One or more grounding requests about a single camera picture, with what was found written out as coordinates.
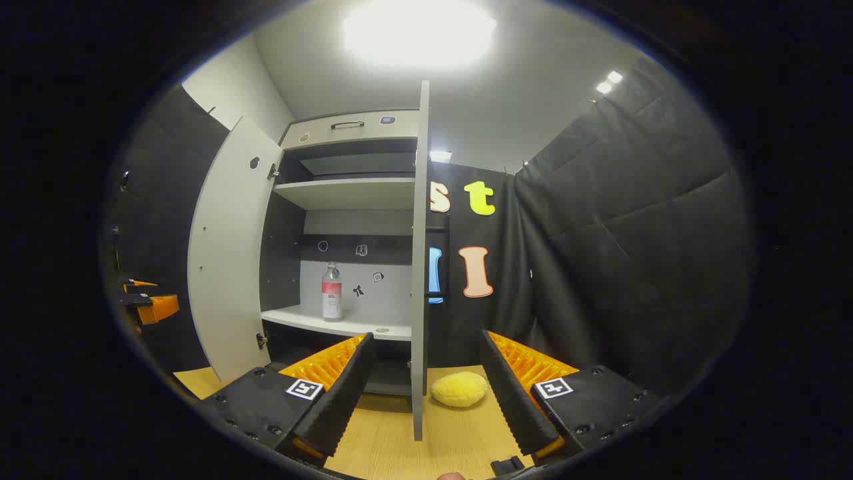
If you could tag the yellow fluffy round pad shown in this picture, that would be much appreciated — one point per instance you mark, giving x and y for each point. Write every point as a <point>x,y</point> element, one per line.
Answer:
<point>460,388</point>

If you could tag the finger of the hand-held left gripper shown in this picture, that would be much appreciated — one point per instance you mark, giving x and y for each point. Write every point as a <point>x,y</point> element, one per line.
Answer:
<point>140,285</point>
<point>160,308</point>

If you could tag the small ceiling light panel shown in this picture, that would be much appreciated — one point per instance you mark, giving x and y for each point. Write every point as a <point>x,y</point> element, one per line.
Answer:
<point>440,156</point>
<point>610,81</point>

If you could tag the wide grey cabinet shelf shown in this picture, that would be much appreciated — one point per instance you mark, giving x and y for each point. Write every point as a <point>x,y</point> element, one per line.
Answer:
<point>346,193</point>

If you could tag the clear bottle with pink label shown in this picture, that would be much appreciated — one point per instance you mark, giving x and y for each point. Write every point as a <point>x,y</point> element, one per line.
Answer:
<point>332,300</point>

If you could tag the large ceiling light panel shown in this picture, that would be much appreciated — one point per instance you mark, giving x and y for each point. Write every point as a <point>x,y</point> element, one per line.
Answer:
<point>420,30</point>

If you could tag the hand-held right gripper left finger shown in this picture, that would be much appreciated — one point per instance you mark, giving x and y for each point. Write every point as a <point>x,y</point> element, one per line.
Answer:
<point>346,393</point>

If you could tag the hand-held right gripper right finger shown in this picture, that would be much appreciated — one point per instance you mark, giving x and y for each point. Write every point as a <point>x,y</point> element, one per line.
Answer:
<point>510,393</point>

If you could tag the metal door hinge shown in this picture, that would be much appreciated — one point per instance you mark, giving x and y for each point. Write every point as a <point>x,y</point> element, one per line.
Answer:
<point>261,340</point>
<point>273,171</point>

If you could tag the grey cabinet drawer front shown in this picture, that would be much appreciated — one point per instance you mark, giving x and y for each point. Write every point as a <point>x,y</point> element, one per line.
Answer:
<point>320,133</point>

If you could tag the grey cabinet door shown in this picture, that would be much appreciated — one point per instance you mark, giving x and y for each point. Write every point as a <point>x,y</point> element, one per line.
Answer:
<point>420,266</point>
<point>226,266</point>

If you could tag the narrow grey cabinet shelf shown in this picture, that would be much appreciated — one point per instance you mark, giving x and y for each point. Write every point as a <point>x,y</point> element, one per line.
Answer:
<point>360,164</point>

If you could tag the grey cabinet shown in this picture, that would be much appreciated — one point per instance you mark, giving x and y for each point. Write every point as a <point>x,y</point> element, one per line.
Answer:
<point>280,266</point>

